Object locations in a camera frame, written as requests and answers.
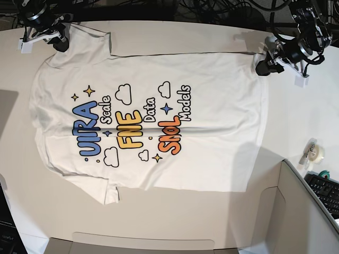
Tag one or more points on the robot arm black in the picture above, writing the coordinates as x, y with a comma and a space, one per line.
41, 24
305, 49

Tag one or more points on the white graphic t-shirt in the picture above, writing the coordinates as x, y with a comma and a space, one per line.
186, 121

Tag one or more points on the green tape roll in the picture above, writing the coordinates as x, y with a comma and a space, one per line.
324, 174

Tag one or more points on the black computer keyboard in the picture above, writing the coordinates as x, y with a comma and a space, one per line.
327, 192

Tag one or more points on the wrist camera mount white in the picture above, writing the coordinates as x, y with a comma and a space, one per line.
25, 44
279, 56

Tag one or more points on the beige partition panel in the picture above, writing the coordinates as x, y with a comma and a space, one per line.
292, 219

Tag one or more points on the clear tape dispenser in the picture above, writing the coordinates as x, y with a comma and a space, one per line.
313, 154

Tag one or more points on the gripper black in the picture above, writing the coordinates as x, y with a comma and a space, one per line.
60, 42
265, 67

